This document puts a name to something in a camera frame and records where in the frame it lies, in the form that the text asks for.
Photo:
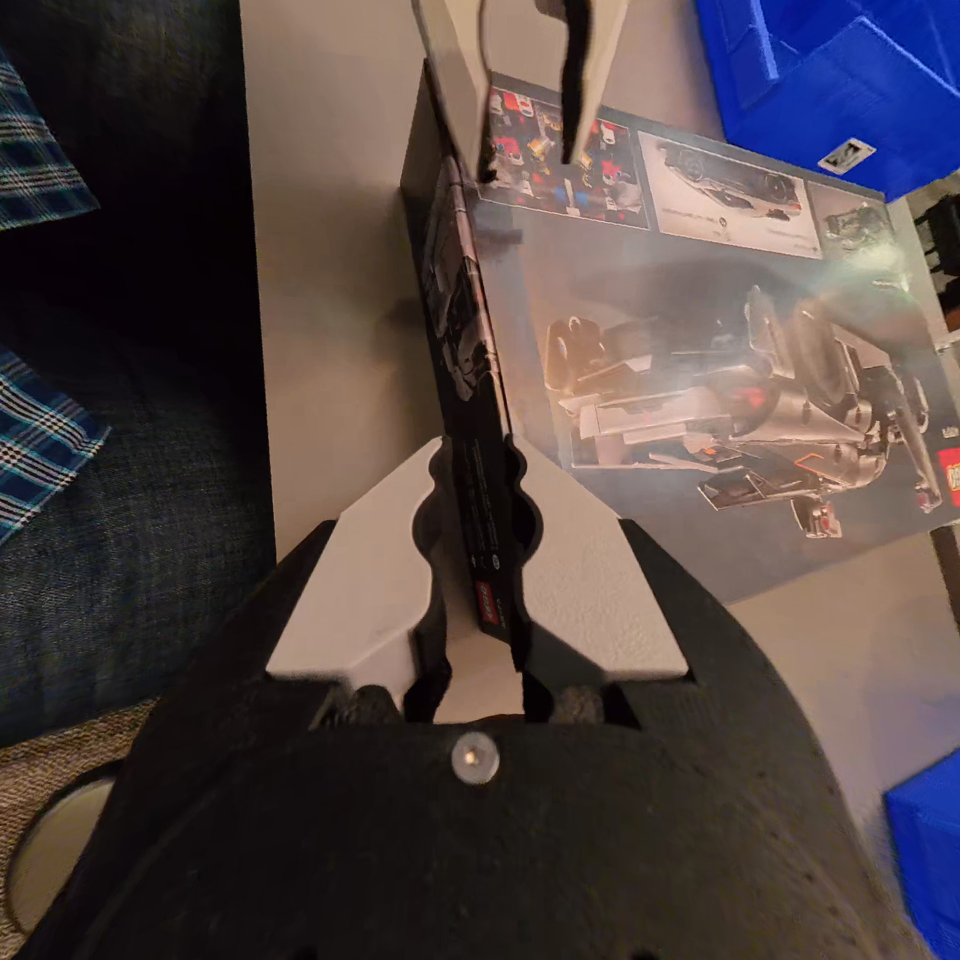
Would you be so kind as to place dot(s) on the person's plaid shirt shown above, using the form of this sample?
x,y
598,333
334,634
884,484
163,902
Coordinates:
x,y
37,450

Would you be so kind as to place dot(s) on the metal shelf rack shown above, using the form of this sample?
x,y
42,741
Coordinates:
x,y
937,225

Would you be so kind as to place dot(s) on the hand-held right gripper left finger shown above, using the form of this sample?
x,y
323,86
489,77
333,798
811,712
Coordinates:
x,y
360,592

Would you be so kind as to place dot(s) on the white round table base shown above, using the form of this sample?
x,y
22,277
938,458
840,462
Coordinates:
x,y
45,847

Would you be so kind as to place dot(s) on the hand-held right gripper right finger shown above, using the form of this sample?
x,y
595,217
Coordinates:
x,y
592,600

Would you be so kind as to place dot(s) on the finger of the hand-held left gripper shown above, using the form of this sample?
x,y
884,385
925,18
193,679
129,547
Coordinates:
x,y
604,45
450,45

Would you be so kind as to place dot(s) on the lego set car box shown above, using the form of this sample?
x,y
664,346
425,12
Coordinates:
x,y
675,262

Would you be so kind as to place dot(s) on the blue plastic bin with tag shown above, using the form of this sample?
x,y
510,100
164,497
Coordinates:
x,y
862,75

